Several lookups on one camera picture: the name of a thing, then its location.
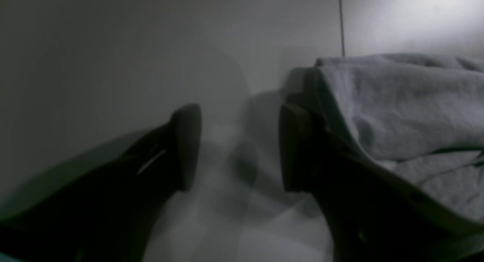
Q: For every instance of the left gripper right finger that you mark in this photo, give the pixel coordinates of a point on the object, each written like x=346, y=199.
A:
x=373, y=216

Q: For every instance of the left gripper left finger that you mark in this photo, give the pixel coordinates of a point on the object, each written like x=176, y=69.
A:
x=107, y=215

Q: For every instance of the grey T-shirt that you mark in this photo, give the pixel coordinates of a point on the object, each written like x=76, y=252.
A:
x=418, y=115

